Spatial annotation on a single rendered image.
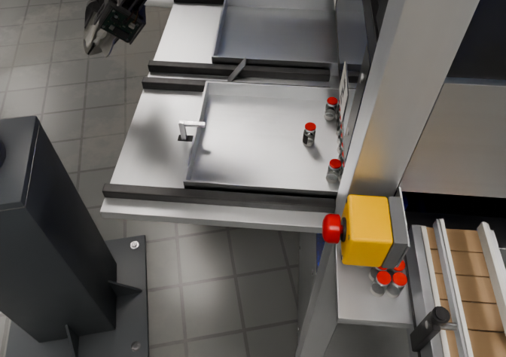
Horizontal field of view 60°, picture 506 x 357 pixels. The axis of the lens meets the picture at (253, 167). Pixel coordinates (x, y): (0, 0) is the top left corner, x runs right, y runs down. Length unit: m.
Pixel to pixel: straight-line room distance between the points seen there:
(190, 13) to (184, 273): 0.93
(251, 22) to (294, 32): 0.11
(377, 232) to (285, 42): 0.62
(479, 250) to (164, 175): 0.53
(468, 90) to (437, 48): 0.07
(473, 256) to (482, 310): 0.08
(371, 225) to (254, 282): 1.11
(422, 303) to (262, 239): 1.13
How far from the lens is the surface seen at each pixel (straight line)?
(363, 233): 0.57
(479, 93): 0.53
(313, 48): 1.07
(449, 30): 0.47
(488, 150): 0.60
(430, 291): 0.67
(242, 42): 1.08
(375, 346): 1.27
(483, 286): 0.71
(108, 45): 0.90
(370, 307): 0.70
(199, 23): 1.16
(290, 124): 0.88
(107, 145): 2.12
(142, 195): 0.78
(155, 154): 0.85
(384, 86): 0.50
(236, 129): 0.87
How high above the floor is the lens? 1.51
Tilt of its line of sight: 52 degrees down
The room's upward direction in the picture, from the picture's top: straight up
